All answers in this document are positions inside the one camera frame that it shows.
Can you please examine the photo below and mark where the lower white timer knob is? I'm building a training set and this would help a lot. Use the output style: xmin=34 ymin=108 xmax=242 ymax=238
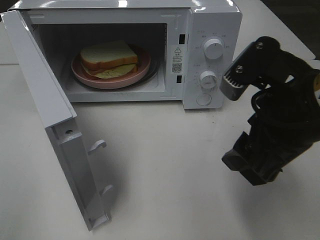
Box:
xmin=199 ymin=70 xmax=217 ymax=89

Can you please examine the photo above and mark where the white microwave oven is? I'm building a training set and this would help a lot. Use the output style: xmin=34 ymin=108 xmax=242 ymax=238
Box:
xmin=7 ymin=0 xmax=242 ymax=109

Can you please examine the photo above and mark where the round door release button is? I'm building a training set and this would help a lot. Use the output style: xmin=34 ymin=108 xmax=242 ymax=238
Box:
xmin=196 ymin=93 xmax=212 ymax=106

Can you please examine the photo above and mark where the upper white power knob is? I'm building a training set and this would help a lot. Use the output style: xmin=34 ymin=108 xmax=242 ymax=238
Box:
xmin=203 ymin=36 xmax=224 ymax=60

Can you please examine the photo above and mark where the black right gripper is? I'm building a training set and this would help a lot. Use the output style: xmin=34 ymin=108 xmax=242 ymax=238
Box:
xmin=219 ymin=36 xmax=320 ymax=155

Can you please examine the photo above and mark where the white microwave door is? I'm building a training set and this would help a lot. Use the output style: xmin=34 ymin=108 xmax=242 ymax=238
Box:
xmin=1 ymin=10 xmax=113 ymax=231

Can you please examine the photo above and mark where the white warning label sticker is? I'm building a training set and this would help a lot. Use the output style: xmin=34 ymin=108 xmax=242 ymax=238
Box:
xmin=169 ymin=44 xmax=185 ymax=74

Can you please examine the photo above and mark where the pink round plate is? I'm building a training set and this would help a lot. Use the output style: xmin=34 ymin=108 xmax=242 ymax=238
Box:
xmin=70 ymin=44 xmax=152 ymax=90

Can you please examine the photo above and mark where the toast sandwich with lettuce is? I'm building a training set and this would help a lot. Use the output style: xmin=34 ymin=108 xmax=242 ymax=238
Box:
xmin=79 ymin=40 xmax=139 ymax=79

